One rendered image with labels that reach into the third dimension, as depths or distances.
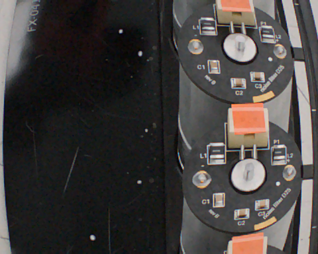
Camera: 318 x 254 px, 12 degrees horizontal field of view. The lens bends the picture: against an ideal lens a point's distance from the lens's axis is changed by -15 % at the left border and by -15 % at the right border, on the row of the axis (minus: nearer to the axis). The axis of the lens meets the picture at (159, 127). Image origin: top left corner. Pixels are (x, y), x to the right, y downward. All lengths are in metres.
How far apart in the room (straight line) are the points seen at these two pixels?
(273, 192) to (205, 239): 0.02
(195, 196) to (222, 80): 0.02
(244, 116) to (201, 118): 0.02
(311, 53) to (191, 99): 0.03
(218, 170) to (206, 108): 0.02
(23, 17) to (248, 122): 0.10
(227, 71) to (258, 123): 0.02
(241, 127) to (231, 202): 0.01
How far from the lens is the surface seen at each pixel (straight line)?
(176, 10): 0.36
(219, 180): 0.32
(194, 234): 0.32
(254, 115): 0.32
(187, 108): 0.34
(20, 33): 0.39
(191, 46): 0.33
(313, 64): 0.33
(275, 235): 0.32
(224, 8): 0.33
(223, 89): 0.33
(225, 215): 0.31
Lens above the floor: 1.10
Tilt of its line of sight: 62 degrees down
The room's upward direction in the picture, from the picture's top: straight up
